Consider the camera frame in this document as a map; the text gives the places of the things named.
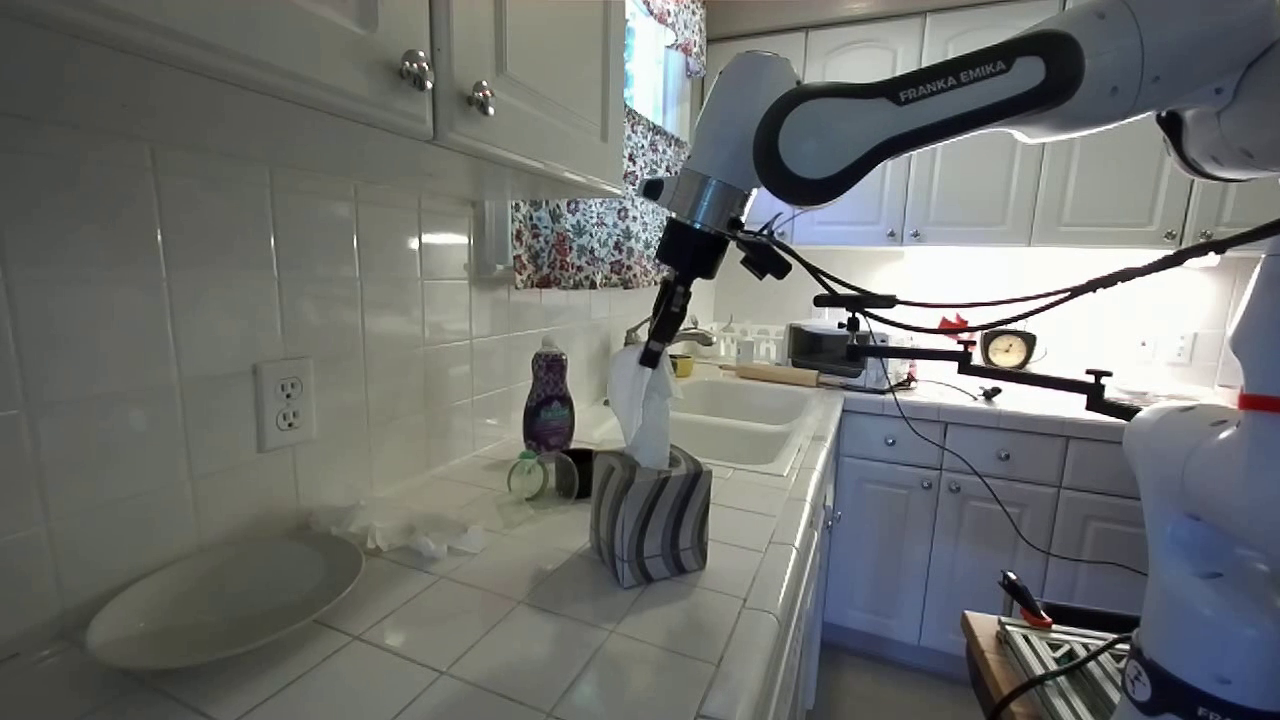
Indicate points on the white cloth towel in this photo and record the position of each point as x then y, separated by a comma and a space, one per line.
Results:
645, 414

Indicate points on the white cabinet row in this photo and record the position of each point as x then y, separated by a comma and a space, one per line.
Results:
933, 534
960, 184

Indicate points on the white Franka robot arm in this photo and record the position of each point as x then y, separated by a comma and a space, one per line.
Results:
1202, 534

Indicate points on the clear green rimmed jar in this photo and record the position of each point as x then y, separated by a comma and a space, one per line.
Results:
529, 477

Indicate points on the chrome faucet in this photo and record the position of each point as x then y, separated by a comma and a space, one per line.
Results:
686, 351

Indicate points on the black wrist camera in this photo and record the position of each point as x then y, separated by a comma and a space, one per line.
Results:
765, 257

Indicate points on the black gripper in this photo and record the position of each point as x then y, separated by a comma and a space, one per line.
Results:
695, 250

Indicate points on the white double sink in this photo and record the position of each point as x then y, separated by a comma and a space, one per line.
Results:
746, 421

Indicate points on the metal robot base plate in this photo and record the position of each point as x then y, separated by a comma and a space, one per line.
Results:
1064, 667

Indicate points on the white upper cabinet row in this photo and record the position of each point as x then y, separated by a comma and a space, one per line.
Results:
960, 184

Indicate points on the light wooden rolling pin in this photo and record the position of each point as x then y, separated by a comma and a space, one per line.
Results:
772, 378

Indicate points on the floral cafe curtain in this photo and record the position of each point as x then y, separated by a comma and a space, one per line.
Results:
586, 243

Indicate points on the purple dish soap bottle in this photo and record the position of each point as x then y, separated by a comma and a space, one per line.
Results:
548, 404

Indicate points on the white upper wall cabinet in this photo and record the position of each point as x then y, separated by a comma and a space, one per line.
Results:
533, 64

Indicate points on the floral window valance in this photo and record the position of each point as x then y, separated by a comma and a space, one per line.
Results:
682, 28

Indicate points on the black countertop appliance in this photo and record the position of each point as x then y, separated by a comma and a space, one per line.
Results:
824, 351

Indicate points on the black measuring cup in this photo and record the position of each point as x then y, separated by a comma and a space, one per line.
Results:
579, 472

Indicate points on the white wall outlet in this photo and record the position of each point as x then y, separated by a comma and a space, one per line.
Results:
1180, 351
285, 404

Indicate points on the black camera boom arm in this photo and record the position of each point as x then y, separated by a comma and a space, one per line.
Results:
1053, 386

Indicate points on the silver cabinet knob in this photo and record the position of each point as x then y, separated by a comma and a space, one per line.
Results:
418, 68
483, 96

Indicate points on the striped tissue box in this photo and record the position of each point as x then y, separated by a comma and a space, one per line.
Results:
649, 524

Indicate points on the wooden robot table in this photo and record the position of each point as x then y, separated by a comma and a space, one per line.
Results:
984, 667

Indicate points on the white lower cabinet row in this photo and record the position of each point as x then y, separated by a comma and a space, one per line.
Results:
933, 534

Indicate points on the small round clock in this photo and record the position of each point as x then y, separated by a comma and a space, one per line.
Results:
1010, 351

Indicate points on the black red clamp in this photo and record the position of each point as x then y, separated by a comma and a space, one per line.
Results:
1027, 603

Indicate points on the white oval plate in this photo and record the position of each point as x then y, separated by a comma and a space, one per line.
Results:
223, 603

